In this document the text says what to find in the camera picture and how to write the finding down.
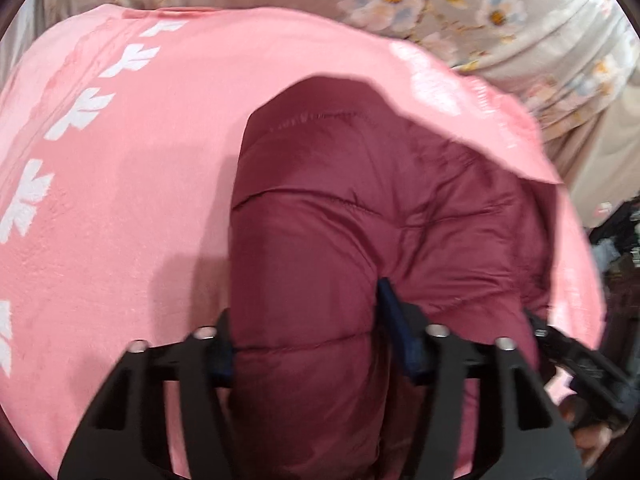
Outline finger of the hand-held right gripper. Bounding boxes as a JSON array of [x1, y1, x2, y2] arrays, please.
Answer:
[[524, 309, 551, 343]]

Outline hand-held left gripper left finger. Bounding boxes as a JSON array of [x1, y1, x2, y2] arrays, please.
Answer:
[[57, 307, 236, 480]]

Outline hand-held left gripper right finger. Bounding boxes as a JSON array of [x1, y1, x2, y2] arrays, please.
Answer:
[[376, 277, 586, 480]]

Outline maroon puffer jacket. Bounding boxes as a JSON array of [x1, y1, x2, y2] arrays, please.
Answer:
[[227, 75, 563, 480]]

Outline person's right hand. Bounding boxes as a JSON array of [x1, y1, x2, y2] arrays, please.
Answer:
[[557, 395, 620, 470]]

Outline dark blurred clutter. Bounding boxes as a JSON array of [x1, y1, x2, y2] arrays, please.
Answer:
[[587, 200, 640, 311]]

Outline pink blanket with white print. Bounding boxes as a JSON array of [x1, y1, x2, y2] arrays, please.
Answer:
[[0, 2, 608, 480]]

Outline grey floral bed sheet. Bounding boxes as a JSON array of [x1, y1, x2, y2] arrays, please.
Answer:
[[40, 0, 637, 231]]

